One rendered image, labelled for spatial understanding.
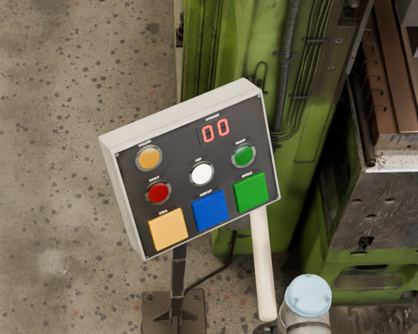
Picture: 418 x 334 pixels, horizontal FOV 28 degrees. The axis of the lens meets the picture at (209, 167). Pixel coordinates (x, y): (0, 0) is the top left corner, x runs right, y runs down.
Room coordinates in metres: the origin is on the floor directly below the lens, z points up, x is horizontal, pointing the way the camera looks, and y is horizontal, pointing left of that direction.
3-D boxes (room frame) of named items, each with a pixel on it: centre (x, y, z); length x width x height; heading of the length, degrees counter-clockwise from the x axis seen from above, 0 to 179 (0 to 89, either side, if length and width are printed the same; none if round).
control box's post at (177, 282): (0.93, 0.05, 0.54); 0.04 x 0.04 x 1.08; 9
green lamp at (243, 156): (0.92, -0.07, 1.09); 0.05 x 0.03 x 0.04; 99
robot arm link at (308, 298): (0.54, -0.19, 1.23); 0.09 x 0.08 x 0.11; 8
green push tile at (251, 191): (0.88, -0.09, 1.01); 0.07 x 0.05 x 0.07; 124
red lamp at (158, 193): (0.81, 0.10, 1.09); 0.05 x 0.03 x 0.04; 99
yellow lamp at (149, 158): (0.84, 0.12, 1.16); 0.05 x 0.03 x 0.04; 99
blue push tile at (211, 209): (0.82, -0.01, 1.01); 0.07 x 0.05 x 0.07; 124
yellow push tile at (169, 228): (0.77, 0.07, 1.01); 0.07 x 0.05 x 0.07; 124
